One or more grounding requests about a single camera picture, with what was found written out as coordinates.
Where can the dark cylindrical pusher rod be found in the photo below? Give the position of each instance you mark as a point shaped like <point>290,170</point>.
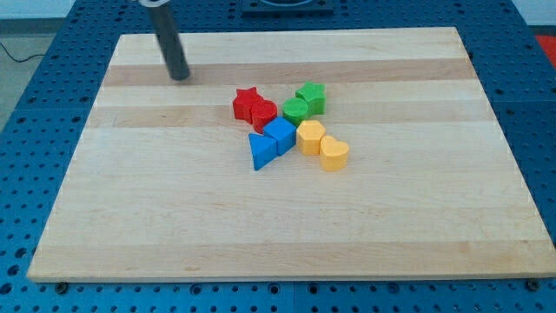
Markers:
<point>167,35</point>

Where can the red star block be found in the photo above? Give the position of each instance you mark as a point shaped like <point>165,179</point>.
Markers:
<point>244,102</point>

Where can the green star block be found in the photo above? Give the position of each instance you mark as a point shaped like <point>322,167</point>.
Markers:
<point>314,95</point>

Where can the red cylinder block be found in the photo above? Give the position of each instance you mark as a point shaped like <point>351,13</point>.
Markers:
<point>262,113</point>

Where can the green cylinder block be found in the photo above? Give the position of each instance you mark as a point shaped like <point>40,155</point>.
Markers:
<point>295,110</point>

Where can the blue triangle block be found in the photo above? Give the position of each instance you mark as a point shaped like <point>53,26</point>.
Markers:
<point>263,150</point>

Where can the blue cube block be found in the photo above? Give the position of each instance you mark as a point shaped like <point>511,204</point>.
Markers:
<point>283,132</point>

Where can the yellow hexagon block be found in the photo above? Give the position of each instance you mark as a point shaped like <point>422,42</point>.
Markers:
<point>308,137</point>

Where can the yellow heart block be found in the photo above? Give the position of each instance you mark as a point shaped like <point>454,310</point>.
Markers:
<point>333,154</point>

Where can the light wooden board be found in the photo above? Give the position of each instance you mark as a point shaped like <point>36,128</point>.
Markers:
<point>161,186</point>

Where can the red object at right edge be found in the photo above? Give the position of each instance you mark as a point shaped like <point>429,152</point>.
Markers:
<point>548,45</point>

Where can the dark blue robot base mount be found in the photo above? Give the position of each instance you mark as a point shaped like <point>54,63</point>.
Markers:
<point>261,7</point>

